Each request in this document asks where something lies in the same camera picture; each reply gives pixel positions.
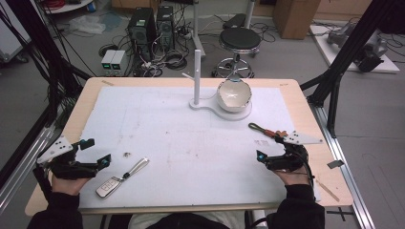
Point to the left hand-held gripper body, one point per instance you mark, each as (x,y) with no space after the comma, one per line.
(68,167)

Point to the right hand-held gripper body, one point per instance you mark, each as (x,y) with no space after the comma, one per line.
(289,160)

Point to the metal spatula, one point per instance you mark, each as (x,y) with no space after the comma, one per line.
(108,187)

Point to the white key stand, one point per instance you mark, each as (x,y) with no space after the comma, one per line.
(197,73)

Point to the person's right hand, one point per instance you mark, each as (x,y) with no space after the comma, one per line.
(293,178)

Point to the person's left hand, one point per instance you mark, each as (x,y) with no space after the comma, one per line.
(67,186)

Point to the black tape piece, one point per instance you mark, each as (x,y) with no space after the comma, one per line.
(335,164)

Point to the thin wooden stick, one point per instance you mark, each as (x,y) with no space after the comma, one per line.
(328,191)

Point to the white bowl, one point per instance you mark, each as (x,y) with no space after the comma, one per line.
(234,95)

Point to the tan tape strip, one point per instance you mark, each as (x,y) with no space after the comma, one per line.
(107,83)

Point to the white table mat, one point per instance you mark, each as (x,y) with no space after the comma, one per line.
(191,152)

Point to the grey power supply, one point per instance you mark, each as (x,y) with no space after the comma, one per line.
(107,62)
(119,62)

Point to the person's clothing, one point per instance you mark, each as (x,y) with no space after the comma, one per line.
(191,221)

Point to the white floor board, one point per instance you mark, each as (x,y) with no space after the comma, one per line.
(331,54)

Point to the black round stool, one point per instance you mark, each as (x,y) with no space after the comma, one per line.
(238,38)

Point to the clear plastic bag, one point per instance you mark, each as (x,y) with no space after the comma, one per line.
(86,24)

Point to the cardboard box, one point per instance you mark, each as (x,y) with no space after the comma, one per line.
(294,17)

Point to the large black computer tower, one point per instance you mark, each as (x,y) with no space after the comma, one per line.
(141,31)

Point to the grey device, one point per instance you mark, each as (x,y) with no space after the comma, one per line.
(369,51)

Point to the white desk leg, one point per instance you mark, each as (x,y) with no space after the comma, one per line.
(196,25)

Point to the slim black computer tower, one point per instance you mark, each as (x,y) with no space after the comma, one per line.
(165,27)

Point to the aluminium rail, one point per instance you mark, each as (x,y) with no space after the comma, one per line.
(28,162)
(344,168)

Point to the black metal frame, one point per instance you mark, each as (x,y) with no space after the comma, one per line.
(41,41)
(350,47)

